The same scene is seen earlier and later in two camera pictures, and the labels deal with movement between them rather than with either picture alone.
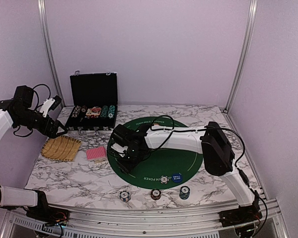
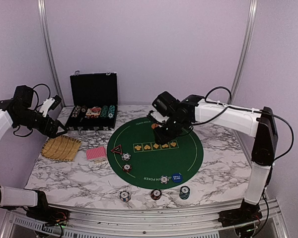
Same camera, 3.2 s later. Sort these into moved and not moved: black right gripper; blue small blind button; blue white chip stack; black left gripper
Moved: black right gripper
Not moved: blue small blind button; blue white chip stack; black left gripper
